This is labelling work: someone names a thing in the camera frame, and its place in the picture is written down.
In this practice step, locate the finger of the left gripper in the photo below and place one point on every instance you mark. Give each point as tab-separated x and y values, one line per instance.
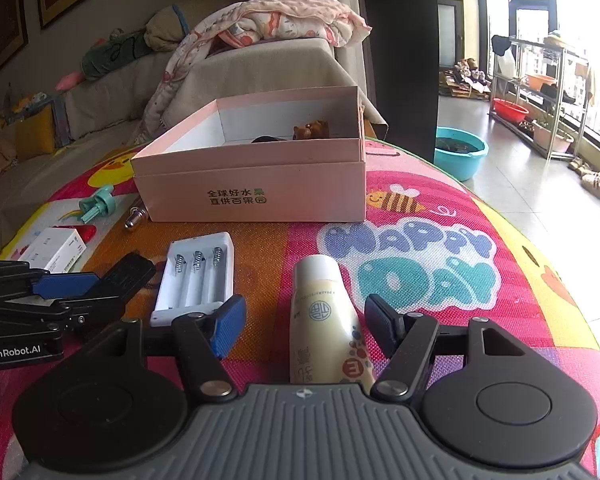
64	285

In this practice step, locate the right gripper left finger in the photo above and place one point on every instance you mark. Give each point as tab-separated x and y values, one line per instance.
202	341

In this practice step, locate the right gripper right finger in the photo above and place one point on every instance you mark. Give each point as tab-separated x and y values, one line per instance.
407	341

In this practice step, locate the white battery charger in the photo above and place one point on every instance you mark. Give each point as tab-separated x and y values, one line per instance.
198	277

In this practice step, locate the cream lotion tube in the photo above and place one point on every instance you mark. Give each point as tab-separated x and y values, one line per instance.
326	341

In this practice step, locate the brown bear figurine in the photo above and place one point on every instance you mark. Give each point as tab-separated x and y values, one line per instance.
312	130

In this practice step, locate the small white carton box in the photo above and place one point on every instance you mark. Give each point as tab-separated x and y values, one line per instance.
55	250

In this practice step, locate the teal plastic toy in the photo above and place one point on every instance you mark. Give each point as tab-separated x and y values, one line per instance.
99	204

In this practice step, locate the silver metal bulb object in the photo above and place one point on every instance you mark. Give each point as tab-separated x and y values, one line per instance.
137	214

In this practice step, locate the yellow cushion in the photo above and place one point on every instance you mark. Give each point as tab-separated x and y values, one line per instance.
35	136

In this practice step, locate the blue plastic basin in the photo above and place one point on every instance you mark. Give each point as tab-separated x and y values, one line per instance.
459	152

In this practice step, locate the pink cardboard box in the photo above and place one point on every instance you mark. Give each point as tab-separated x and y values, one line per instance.
205	168

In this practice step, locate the red plastic basin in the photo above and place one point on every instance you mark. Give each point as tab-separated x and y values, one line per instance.
509	111

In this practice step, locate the green plush cushion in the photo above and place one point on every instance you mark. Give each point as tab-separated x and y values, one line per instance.
119	50

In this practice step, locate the metal balcony shelf rack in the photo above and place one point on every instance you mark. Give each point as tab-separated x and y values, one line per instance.
553	83

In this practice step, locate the floral pink blanket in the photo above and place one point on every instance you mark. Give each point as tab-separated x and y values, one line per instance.
241	25

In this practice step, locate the beige pillow with blue strap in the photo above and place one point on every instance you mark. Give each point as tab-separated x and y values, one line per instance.
168	27

